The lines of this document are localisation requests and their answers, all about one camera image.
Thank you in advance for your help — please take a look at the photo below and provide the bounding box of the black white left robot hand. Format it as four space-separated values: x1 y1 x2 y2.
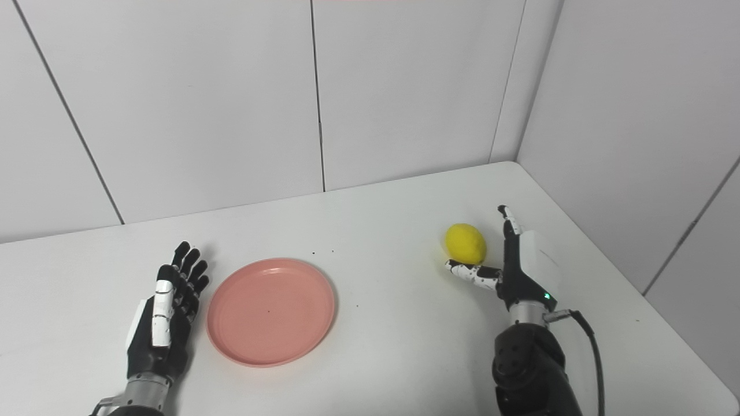
125 241 210 383

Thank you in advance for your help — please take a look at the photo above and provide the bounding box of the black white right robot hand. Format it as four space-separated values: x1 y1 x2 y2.
445 205 561 313

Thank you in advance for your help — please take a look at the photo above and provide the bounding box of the yellow lemon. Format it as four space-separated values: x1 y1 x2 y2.
445 223 487 265

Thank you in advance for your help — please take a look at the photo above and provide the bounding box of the pink round plate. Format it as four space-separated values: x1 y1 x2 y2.
207 258 336 368

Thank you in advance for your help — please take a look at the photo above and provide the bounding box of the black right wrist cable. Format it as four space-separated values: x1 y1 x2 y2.
543 310 606 416

